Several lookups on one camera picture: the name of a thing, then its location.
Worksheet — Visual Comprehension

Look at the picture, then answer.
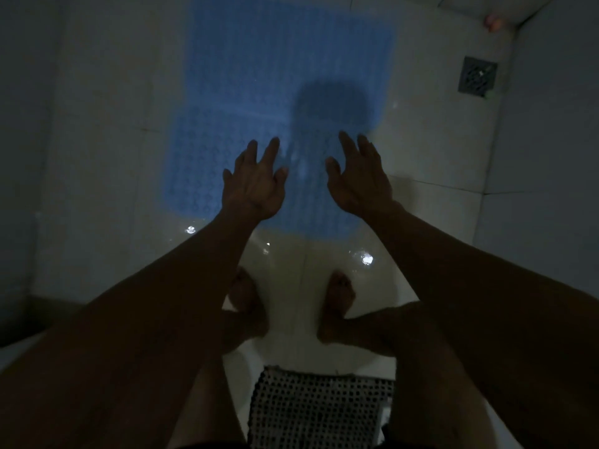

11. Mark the person's right hand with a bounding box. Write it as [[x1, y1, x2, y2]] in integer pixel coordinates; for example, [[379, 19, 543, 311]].
[[325, 131, 404, 220]]

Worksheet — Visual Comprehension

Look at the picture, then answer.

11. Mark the person's left hand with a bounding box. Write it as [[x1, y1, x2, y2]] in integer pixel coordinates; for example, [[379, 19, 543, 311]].
[[222, 137, 289, 223]]

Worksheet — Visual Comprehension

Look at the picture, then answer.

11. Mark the person's left forearm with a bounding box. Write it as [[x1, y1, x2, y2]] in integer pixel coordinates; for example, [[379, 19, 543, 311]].
[[0, 211, 265, 449]]

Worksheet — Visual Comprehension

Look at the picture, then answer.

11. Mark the person's right forearm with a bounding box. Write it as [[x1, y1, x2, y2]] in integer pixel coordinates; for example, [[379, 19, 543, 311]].
[[366, 203, 599, 449]]

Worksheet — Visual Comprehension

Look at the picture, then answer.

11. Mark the blue anti-slip bath mat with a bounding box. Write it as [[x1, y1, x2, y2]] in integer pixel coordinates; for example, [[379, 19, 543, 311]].
[[161, 0, 398, 241]]

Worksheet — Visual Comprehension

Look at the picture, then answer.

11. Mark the person's left foot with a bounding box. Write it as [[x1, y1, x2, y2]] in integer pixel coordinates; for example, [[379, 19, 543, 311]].
[[226, 265, 270, 339]]

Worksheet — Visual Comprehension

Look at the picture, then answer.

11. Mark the person's foot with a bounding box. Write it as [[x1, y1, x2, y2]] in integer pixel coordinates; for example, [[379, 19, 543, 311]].
[[317, 270, 358, 345], [226, 265, 270, 339]]

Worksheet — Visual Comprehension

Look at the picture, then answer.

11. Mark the square metal floor drain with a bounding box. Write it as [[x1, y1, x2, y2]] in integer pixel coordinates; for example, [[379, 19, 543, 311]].
[[458, 56, 499, 99]]

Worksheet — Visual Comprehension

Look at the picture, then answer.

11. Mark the person's right foot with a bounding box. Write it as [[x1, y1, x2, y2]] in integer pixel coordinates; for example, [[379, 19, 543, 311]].
[[317, 270, 358, 345]]

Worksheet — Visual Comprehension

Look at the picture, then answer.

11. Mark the person's right leg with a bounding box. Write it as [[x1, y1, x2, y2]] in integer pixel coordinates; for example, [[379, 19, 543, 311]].
[[323, 301, 499, 449]]

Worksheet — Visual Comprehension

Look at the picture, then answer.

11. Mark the person's leg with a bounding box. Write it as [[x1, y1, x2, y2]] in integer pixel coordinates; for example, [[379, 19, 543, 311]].
[[323, 301, 499, 449], [166, 309, 263, 449]]

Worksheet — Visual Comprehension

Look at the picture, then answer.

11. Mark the person's left leg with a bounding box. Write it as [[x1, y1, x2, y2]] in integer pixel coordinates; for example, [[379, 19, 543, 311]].
[[166, 309, 263, 449]]

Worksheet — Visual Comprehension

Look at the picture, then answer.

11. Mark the perforated white plastic stool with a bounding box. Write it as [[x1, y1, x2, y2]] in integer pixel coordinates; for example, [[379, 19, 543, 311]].
[[246, 366, 395, 449]]

